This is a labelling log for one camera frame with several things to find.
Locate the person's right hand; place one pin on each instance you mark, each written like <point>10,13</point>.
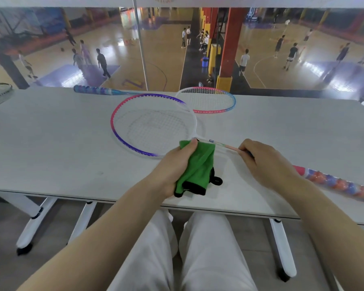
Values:
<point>273,166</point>

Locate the person's left hand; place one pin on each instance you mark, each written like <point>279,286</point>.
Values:
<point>170,172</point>

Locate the green black cleaning cloth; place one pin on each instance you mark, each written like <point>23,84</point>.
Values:
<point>200,163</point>

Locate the purple pink badminton racket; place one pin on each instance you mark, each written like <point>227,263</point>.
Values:
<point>336,183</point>

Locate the pink blue badminton racket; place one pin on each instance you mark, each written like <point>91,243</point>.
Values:
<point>91,89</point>

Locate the person's right forearm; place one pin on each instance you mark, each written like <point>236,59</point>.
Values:
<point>336,233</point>

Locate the person's left forearm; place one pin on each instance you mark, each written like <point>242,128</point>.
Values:
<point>94,239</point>

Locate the person's white trousers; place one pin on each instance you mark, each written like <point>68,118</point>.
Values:
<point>148,260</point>

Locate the white table leg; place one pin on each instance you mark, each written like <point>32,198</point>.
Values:
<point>282,251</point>
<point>33,227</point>
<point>82,222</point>

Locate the blue bin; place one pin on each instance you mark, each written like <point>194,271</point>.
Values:
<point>205,62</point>

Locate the metal window mullion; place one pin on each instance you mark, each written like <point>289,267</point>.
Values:
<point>141,48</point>

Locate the group of distant people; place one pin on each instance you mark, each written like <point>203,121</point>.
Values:
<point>101,62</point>

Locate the red pillar with yellow base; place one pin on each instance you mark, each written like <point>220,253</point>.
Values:
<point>230,42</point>

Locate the white banner with purple print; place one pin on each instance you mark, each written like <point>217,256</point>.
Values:
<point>109,1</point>

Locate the yellow padded post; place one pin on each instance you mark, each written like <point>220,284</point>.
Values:
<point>213,57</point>

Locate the dark hoop post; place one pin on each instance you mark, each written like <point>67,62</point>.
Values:
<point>10,68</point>

